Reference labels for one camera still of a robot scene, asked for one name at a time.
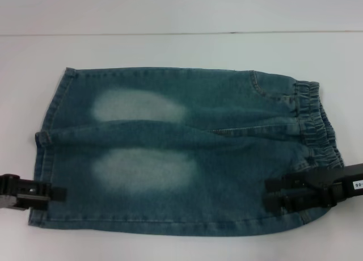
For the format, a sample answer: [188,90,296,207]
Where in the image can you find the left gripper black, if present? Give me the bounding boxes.
[0,173,68,211]

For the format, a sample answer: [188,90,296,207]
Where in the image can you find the blue denim shorts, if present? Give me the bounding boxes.
[27,67,345,237]

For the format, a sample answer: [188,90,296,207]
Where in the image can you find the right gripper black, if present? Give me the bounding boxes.
[264,163,363,220]

